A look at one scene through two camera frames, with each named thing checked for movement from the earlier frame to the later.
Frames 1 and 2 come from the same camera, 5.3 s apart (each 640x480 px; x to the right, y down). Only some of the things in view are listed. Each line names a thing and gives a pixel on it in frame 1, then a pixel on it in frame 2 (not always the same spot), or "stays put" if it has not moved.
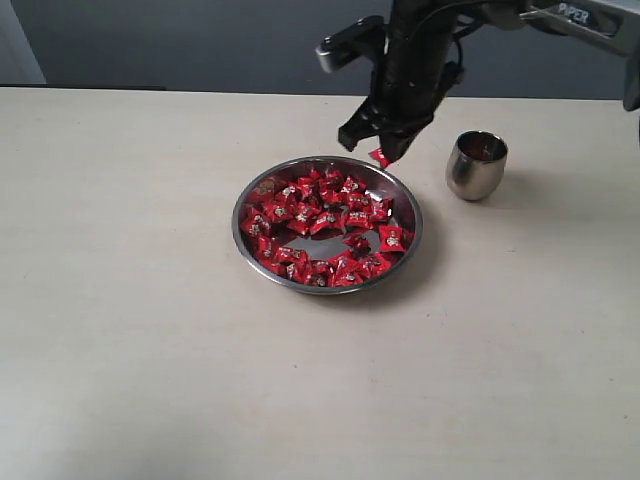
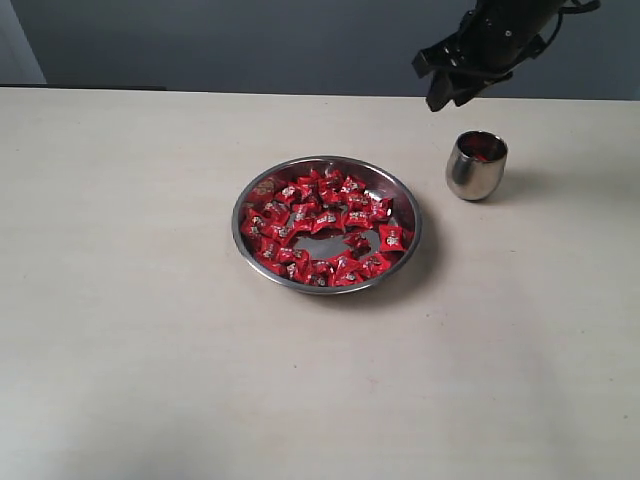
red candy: x=391 y=238 stays put
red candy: x=256 y=223 stays put
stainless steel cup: x=476 y=164 stays put
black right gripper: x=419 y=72 -> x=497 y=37
